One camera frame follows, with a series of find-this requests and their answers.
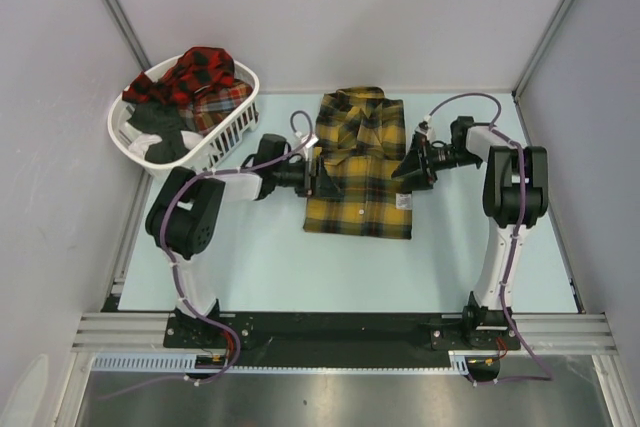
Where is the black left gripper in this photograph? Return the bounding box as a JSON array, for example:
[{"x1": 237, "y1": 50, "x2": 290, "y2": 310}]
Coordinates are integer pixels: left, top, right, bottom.
[{"x1": 272, "y1": 156, "x2": 343, "y2": 199}]

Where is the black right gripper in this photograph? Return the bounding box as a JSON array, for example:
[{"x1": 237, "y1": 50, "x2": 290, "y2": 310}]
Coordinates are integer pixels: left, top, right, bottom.
[{"x1": 391, "y1": 133, "x2": 479, "y2": 192}]

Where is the yellow plaid long sleeve shirt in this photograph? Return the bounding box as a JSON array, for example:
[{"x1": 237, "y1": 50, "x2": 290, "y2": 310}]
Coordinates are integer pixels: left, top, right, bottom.
[{"x1": 303, "y1": 87, "x2": 412, "y2": 240}]

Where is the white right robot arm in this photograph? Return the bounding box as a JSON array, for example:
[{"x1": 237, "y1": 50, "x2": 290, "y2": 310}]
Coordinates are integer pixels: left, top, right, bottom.
[{"x1": 392, "y1": 116, "x2": 549, "y2": 350}]

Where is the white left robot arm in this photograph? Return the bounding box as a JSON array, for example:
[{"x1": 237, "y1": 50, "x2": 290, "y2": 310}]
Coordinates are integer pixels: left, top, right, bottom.
[{"x1": 145, "y1": 134, "x2": 344, "y2": 347}]

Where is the white plastic laundry basket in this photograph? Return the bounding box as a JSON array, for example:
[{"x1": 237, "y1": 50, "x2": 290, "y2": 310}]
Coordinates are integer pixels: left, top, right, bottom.
[{"x1": 107, "y1": 61, "x2": 260, "y2": 182}]

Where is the red tan plaid shirt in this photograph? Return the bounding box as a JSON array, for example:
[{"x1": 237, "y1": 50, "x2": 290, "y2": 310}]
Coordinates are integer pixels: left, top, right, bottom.
[{"x1": 190, "y1": 80, "x2": 253, "y2": 136}]

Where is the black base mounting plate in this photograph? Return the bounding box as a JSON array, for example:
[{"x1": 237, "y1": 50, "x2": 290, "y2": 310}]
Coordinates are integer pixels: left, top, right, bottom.
[{"x1": 163, "y1": 310, "x2": 521, "y2": 369}]

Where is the dark grey garment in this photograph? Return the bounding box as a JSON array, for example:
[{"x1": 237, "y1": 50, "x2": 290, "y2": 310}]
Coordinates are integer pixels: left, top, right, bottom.
[{"x1": 127, "y1": 103, "x2": 202, "y2": 164}]

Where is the red black checkered shirt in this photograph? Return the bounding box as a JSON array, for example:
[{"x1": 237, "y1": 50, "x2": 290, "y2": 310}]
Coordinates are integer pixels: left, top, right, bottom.
[{"x1": 122, "y1": 47, "x2": 235, "y2": 106}]

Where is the white garment in basket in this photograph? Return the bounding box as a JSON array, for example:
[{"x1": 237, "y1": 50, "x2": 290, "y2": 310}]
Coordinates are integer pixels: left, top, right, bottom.
[{"x1": 128, "y1": 133, "x2": 162, "y2": 159}]

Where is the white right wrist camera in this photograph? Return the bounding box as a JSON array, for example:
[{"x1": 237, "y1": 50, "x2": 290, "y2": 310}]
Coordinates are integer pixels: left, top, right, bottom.
[{"x1": 414, "y1": 116, "x2": 437, "y2": 143}]

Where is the white cable duct rail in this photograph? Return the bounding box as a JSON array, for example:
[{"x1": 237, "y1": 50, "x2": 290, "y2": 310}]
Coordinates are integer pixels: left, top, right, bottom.
[{"x1": 91, "y1": 352, "x2": 499, "y2": 380}]

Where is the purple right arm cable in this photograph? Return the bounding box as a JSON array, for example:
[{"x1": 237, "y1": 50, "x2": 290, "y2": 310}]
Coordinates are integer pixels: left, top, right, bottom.
[{"x1": 424, "y1": 92, "x2": 556, "y2": 388}]

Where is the aluminium frame rail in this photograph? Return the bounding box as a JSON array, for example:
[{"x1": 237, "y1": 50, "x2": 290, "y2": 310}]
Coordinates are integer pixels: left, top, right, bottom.
[{"x1": 72, "y1": 312, "x2": 169, "y2": 353}]

